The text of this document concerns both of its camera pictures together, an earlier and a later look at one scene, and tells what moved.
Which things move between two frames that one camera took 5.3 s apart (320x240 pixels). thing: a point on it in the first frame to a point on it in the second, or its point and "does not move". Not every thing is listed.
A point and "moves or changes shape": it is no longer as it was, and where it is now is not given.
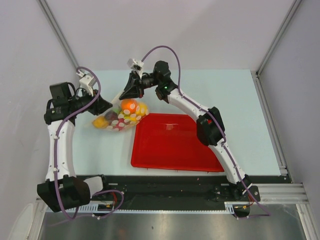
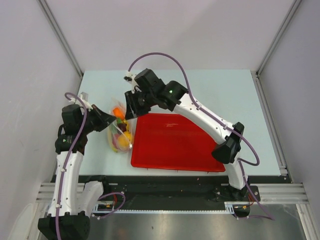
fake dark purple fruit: (111, 115) moves or changes shape
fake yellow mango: (100, 122) moves or changes shape
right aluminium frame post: (255, 75) does not move
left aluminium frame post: (55, 27) does not move
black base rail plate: (169, 192) does not move
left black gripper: (99, 105) to (105, 120)
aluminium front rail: (283, 193) does not move
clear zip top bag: (122, 116) moves or changes shape
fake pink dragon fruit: (121, 123) to (115, 134)
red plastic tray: (169, 141) does not move
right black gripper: (134, 92) to (132, 110)
